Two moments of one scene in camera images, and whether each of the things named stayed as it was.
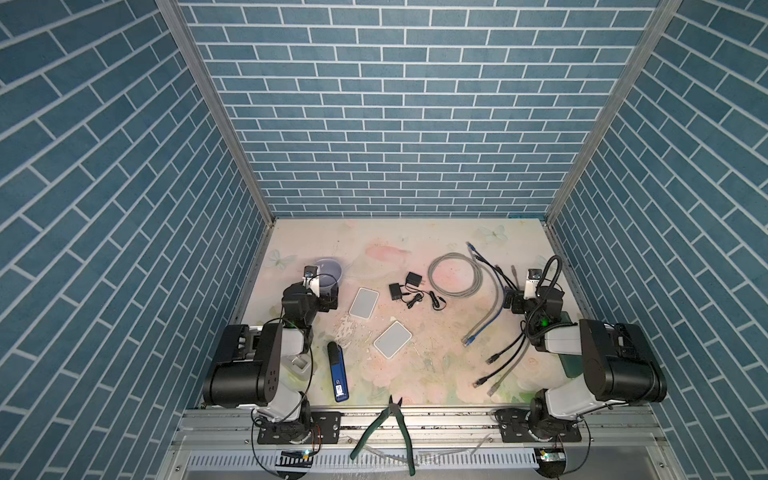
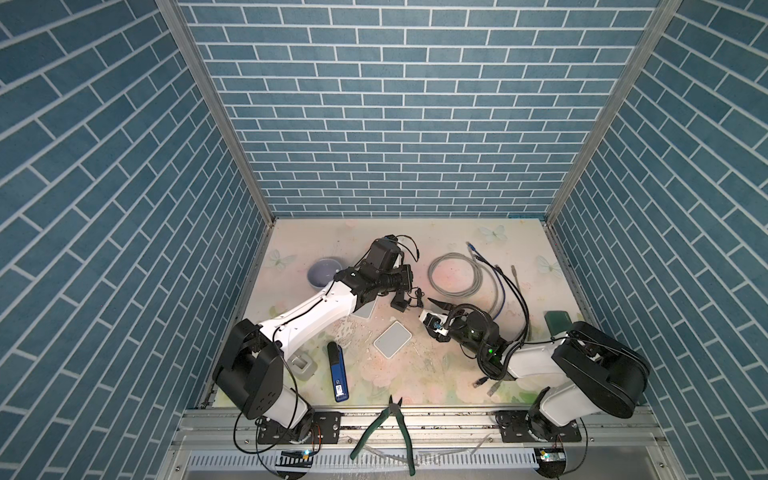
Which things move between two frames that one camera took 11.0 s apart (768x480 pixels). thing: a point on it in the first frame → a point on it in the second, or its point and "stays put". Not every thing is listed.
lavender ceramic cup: (330, 272) stays put
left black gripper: (322, 300) → (406, 276)
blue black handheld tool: (338, 371) stays put
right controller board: (551, 461) stays put
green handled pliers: (394, 409) stays put
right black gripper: (518, 305) → (444, 305)
